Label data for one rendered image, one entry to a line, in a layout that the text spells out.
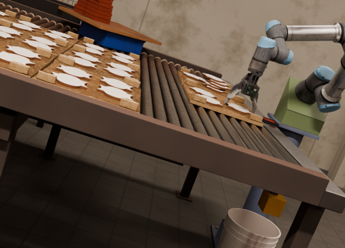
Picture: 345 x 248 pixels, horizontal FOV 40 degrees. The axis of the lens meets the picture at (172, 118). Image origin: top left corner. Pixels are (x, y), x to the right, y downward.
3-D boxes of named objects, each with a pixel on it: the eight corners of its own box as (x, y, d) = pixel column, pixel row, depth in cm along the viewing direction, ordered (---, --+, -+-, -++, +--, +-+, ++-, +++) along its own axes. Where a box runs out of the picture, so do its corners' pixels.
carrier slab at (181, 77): (230, 91, 295) (231, 89, 294) (243, 106, 255) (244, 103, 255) (176, 73, 290) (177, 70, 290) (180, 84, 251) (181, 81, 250)
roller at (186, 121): (166, 66, 339) (168, 60, 338) (198, 156, 151) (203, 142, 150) (159, 64, 339) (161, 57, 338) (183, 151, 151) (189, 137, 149)
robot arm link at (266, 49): (282, 43, 214) (267, 38, 210) (272, 65, 217) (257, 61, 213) (271, 38, 221) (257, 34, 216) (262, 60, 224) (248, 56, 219)
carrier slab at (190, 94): (244, 106, 254) (245, 103, 254) (262, 127, 214) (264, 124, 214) (181, 85, 249) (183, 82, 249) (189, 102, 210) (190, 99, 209)
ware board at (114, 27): (117, 25, 346) (118, 23, 346) (160, 45, 313) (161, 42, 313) (58, 8, 310) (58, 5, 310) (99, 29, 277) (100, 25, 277)
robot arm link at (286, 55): (291, 40, 225) (274, 34, 220) (296, 60, 220) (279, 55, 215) (279, 50, 231) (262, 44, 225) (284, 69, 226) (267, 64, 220)
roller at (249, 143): (198, 77, 343) (201, 71, 342) (270, 179, 155) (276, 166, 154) (192, 75, 342) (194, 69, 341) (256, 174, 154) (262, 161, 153)
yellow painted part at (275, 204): (273, 208, 209) (294, 159, 204) (279, 218, 200) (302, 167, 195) (256, 203, 208) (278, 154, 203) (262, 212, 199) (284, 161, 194)
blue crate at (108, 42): (114, 42, 330) (118, 28, 328) (141, 55, 309) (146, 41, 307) (76, 32, 308) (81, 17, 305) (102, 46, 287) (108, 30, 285)
